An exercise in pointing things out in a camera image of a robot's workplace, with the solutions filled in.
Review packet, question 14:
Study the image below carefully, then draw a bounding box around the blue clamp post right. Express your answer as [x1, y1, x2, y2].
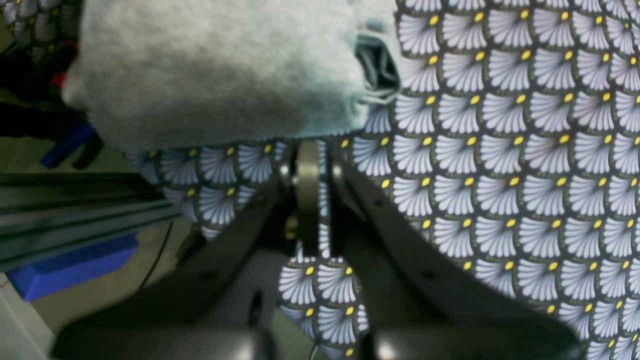
[39, 123, 96, 169]

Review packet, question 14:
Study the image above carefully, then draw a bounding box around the black aluminium frame rail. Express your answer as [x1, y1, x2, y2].
[0, 173, 181, 272]

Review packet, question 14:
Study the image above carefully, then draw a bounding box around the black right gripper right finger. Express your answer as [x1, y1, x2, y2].
[327, 146, 585, 360]

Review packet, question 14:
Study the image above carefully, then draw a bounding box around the blue plastic bracket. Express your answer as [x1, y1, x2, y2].
[7, 234, 139, 302]

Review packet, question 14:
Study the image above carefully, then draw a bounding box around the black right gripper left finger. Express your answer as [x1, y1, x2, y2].
[51, 140, 320, 360]

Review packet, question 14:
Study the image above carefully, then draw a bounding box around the fan-patterned table cloth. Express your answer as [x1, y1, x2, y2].
[0, 0, 640, 360]

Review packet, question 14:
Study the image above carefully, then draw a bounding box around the light grey T-shirt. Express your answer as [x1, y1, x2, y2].
[62, 0, 402, 153]

